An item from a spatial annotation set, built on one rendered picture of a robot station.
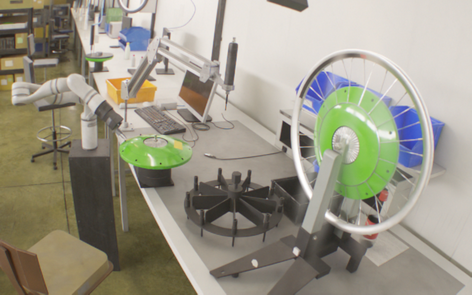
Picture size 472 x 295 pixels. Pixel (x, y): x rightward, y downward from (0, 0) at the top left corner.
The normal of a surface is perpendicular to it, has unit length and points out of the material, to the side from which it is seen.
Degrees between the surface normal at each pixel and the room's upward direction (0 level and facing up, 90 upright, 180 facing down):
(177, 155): 23
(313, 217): 87
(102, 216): 90
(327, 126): 87
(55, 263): 0
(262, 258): 18
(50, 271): 0
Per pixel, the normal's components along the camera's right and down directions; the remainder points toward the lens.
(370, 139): -0.73, 0.07
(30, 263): -0.03, 0.37
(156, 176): 0.24, 0.39
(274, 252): -0.15, -0.84
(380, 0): -0.88, 0.07
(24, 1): 0.47, 0.38
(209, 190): -0.49, 0.32
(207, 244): 0.12, -0.92
